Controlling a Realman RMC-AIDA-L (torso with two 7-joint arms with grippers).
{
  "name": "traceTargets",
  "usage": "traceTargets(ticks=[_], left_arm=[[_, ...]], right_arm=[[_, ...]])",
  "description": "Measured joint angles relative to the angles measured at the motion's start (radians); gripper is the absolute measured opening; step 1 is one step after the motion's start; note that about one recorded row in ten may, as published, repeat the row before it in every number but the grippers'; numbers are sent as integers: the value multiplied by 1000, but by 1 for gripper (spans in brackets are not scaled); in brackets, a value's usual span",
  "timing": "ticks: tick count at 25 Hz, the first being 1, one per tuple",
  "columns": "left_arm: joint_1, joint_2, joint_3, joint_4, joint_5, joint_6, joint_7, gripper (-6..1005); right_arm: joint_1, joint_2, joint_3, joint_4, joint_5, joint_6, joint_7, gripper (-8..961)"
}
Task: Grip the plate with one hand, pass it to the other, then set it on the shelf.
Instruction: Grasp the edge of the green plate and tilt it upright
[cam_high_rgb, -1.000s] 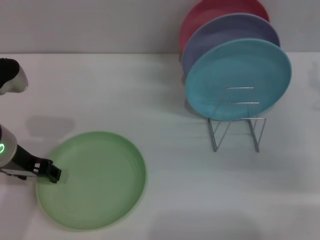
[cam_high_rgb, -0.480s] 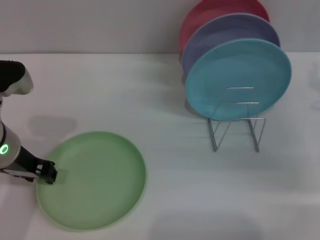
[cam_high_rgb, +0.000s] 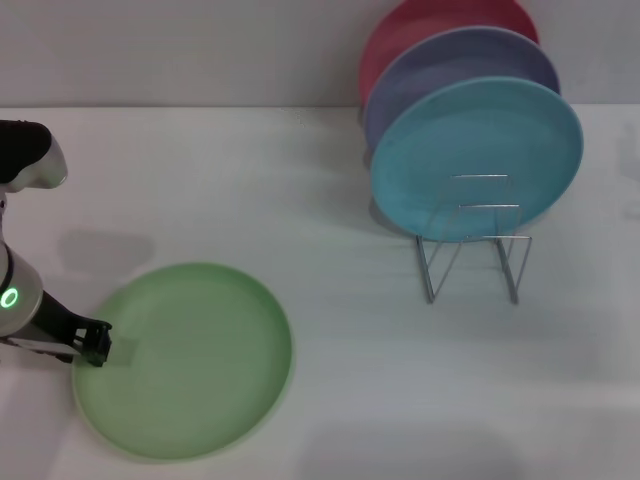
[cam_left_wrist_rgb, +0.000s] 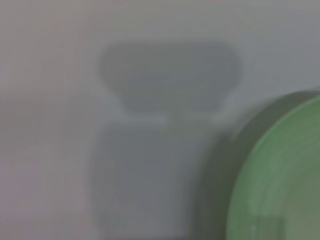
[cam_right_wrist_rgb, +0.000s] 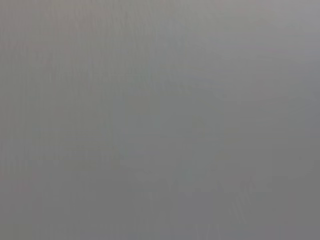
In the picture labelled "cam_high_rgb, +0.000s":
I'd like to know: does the red plate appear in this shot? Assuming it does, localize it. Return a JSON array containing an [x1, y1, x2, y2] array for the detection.
[[358, 0, 541, 109]]

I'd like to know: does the purple plate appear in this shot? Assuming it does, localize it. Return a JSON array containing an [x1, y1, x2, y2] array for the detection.
[[363, 25, 562, 151]]

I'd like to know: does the green plate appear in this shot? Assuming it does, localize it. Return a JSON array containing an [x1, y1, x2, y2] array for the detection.
[[72, 261, 295, 451]]

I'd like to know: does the light blue plate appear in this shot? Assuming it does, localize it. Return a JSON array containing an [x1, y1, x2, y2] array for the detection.
[[369, 75, 585, 236]]

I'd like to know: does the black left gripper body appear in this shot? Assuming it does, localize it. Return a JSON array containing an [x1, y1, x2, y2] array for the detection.
[[29, 289, 81, 364]]

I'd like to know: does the metal wire plate rack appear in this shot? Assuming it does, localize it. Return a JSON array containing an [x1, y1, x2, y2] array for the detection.
[[415, 173, 534, 305]]

